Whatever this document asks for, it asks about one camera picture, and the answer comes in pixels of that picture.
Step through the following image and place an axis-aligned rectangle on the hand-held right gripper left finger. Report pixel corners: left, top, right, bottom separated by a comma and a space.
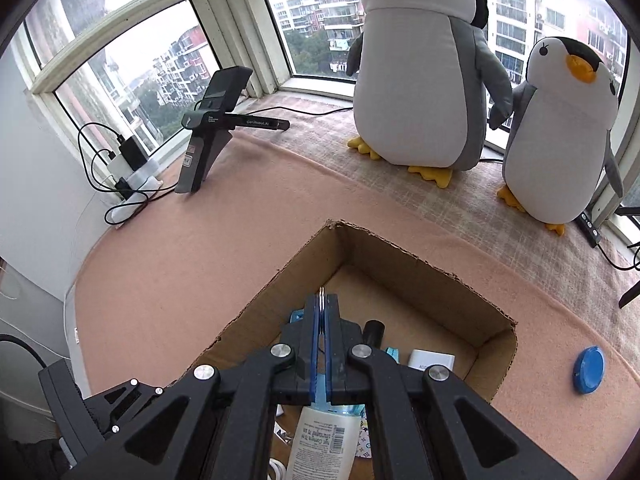
65, 294, 321, 480

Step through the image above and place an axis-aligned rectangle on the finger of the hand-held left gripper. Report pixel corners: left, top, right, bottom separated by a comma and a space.
82, 377, 171, 441

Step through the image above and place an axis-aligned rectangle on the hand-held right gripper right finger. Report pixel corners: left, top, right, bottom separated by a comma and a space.
324, 294, 576, 480

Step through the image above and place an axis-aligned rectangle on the small black cylinder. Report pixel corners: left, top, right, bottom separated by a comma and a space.
363, 320, 386, 348

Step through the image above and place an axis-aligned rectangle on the white lotion bottle blue cap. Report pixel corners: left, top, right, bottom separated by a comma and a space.
285, 402, 363, 480

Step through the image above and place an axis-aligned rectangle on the patterned small tube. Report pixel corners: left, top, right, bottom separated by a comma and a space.
356, 417, 373, 458

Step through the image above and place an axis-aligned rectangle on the white wall charger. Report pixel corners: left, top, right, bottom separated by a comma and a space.
407, 351, 457, 376

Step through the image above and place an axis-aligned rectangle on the brown cardboard box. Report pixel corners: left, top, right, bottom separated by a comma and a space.
192, 219, 519, 480

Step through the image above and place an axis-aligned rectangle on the white usb cable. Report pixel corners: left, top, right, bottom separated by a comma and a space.
269, 402, 292, 480

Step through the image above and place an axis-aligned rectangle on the checked beige cloth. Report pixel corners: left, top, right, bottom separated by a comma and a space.
235, 91, 640, 361

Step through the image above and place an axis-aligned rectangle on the white power strip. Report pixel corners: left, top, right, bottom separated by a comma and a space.
107, 157, 163, 226

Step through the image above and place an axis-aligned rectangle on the black gripper stand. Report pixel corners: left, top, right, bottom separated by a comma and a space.
174, 66, 292, 195

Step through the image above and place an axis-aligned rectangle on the black power adapter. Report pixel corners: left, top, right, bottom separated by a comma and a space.
118, 136, 148, 168

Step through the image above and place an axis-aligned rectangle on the large penguin plush toy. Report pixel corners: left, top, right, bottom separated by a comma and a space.
346, 0, 513, 188

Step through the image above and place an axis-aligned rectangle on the small penguin plush toy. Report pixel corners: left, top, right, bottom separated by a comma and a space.
489, 36, 625, 237

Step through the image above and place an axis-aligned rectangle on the black tripod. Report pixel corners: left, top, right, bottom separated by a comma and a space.
617, 202, 640, 309

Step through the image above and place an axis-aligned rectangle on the black inline cable remote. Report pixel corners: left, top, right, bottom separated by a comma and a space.
575, 210, 601, 248

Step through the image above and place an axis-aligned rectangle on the white window frame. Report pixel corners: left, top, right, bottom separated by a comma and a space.
0, 0, 640, 231

